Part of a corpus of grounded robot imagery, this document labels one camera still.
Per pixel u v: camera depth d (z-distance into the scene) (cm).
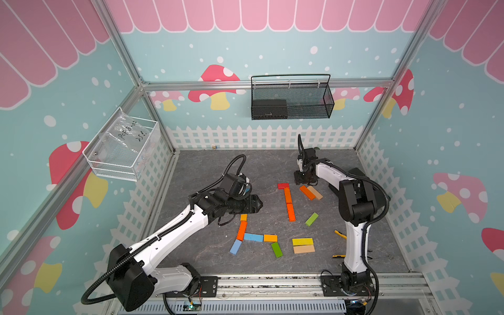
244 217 92
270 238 85
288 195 100
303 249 83
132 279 38
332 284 74
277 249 83
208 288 75
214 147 124
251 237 85
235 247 83
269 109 87
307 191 101
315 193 100
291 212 94
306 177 89
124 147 72
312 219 92
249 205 67
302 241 85
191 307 73
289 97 96
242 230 89
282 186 103
